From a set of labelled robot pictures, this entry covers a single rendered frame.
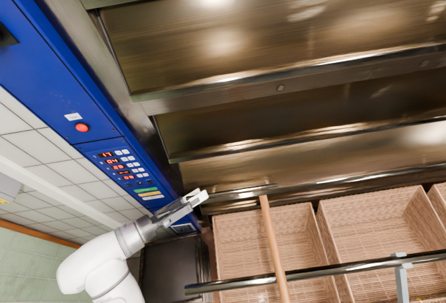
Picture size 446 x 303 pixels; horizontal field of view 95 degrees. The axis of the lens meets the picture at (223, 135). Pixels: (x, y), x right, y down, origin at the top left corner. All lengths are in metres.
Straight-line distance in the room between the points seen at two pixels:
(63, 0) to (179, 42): 0.19
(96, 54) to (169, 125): 0.26
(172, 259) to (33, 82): 0.92
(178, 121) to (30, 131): 0.39
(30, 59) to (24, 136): 0.31
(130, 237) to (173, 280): 0.51
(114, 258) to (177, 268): 0.51
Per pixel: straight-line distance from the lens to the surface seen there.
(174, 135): 0.64
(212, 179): 0.80
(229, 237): 1.41
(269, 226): 0.82
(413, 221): 1.68
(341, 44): 0.54
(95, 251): 0.70
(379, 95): 0.76
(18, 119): 0.73
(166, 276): 1.17
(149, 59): 0.48
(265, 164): 0.79
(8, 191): 1.01
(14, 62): 0.55
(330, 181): 0.87
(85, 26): 0.49
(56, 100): 0.58
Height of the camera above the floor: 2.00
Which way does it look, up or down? 50 degrees down
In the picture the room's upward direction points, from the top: 11 degrees counter-clockwise
